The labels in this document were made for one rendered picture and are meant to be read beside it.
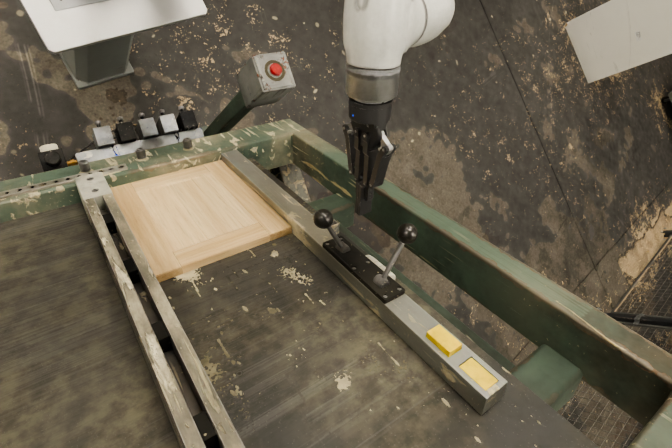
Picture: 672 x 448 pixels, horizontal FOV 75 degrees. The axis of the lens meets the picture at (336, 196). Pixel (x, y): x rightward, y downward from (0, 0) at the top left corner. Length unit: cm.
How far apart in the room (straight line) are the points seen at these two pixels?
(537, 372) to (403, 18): 62
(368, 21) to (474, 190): 259
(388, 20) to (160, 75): 176
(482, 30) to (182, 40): 226
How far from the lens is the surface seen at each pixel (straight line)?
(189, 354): 70
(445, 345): 74
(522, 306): 92
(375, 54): 70
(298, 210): 103
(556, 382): 88
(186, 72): 237
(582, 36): 461
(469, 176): 319
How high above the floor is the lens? 215
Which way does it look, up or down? 59 degrees down
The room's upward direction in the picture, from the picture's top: 75 degrees clockwise
